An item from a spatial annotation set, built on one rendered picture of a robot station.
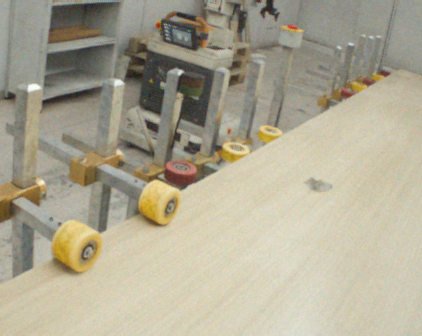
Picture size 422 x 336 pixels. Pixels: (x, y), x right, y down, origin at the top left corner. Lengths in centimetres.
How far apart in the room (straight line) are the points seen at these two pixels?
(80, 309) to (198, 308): 20
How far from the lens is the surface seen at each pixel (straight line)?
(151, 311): 89
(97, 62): 489
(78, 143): 158
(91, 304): 88
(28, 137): 101
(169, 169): 136
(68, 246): 91
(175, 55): 346
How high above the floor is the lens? 147
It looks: 24 degrees down
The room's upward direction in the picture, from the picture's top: 9 degrees clockwise
